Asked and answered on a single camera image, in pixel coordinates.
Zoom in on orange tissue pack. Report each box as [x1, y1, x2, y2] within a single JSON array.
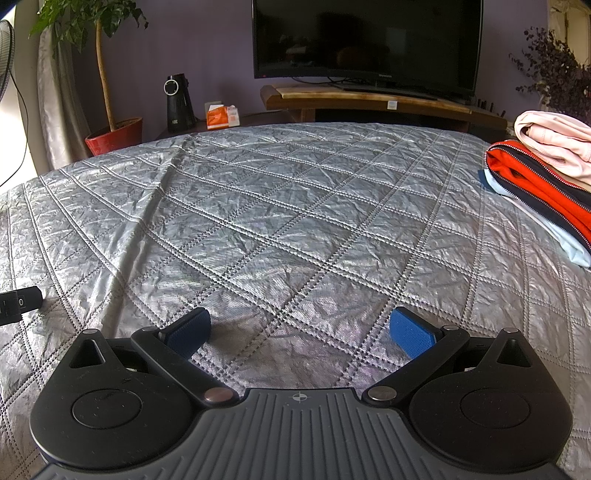
[[206, 105, 242, 131]]

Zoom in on wooden television riser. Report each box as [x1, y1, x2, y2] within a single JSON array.
[[259, 84, 509, 136]]

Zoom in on black router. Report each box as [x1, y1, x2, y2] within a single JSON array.
[[473, 96, 507, 117]]

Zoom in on orange navy jacket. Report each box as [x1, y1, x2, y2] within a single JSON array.
[[485, 141, 591, 253]]

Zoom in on grey curtain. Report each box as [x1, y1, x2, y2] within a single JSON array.
[[36, 18, 94, 172]]

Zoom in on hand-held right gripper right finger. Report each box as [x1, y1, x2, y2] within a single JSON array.
[[361, 307, 533, 410]]

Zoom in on silver quilted blanket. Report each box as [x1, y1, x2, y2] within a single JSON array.
[[0, 121, 591, 480]]

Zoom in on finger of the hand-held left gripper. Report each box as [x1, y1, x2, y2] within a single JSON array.
[[0, 285, 44, 327]]

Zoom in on light blue folded garment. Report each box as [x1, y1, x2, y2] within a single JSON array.
[[478, 168, 591, 269]]

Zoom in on black cylindrical speaker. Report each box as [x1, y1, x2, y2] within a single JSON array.
[[164, 74, 197, 136]]

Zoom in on purple dried plant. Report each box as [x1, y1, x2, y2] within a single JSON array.
[[509, 14, 591, 112]]

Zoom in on black flat television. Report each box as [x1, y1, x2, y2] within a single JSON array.
[[252, 0, 484, 94]]

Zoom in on pink pants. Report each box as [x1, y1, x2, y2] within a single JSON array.
[[514, 110, 591, 193]]

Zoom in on black standing fan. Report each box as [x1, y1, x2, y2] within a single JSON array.
[[0, 18, 29, 185]]

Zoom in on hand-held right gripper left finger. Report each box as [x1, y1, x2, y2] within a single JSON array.
[[68, 308, 237, 409]]

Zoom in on potted green tree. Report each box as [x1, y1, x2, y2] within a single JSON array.
[[30, 0, 149, 133]]

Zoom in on red plant pot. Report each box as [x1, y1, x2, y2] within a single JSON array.
[[84, 117, 145, 158]]

